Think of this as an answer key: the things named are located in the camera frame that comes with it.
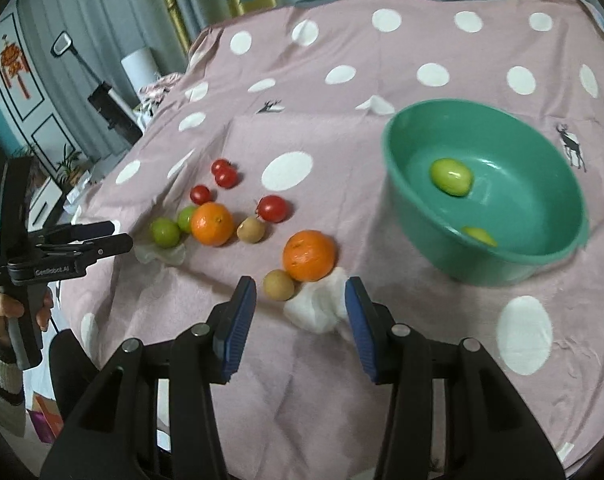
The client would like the green fruit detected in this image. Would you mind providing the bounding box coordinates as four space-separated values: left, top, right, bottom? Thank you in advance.
149 217 180 249
430 158 474 197
176 205 198 234

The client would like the small red tomato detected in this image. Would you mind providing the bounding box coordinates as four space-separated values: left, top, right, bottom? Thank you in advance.
211 158 232 176
214 166 239 190
189 184 213 206

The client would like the brown longan fruit back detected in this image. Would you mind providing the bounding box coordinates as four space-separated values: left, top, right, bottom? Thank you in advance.
236 217 266 244

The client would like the brown longan fruit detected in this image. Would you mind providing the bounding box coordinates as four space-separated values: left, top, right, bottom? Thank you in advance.
236 217 266 244
263 269 295 301

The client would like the large red tomato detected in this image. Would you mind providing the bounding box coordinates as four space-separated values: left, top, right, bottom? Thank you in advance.
255 195 289 223

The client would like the green fruit bowl front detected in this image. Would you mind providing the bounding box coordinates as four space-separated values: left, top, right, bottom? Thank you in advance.
462 226 498 247

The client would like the brown longan fruit front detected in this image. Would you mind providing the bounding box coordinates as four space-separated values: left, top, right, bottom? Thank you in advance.
263 269 295 301

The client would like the large orange front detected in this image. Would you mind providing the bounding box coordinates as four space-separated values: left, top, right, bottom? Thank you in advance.
282 230 337 282

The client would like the green plastic bowl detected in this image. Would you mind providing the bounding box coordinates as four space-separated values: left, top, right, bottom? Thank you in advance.
382 99 589 286

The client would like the black phone tripod stand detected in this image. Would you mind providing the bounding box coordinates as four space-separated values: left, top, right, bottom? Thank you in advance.
50 30 142 145

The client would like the small red tomato front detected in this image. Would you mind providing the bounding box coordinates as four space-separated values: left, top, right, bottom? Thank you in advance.
214 166 239 190

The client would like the small red tomato back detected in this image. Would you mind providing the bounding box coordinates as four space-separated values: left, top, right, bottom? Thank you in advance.
211 158 232 176

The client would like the crumpled clothes pile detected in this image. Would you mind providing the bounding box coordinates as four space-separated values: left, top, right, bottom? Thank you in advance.
133 73 183 132

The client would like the white cylinder lamp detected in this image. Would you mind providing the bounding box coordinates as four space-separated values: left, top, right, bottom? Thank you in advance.
121 47 160 90

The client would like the red chinese knot decoration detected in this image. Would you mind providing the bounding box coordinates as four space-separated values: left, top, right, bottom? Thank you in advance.
0 35 31 100

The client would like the pink polka dot cloth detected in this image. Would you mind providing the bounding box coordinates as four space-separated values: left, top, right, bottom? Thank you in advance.
61 0 604 479

